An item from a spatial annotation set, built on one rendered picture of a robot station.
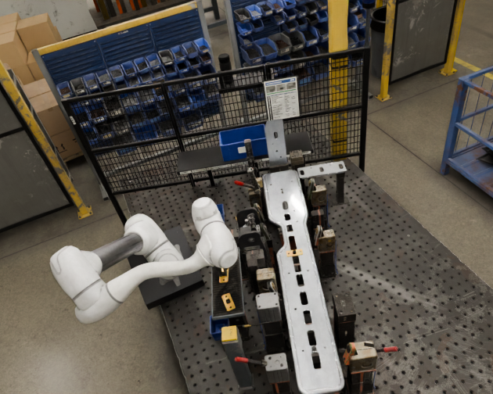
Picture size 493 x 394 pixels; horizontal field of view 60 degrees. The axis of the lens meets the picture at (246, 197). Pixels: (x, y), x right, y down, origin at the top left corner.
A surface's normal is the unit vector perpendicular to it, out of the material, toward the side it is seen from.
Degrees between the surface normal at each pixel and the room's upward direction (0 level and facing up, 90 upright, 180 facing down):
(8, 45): 90
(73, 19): 90
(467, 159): 0
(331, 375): 0
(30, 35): 90
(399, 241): 0
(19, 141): 90
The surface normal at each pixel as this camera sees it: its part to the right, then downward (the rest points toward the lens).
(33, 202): 0.40, 0.59
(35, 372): -0.15, -0.73
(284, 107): 0.07, 0.67
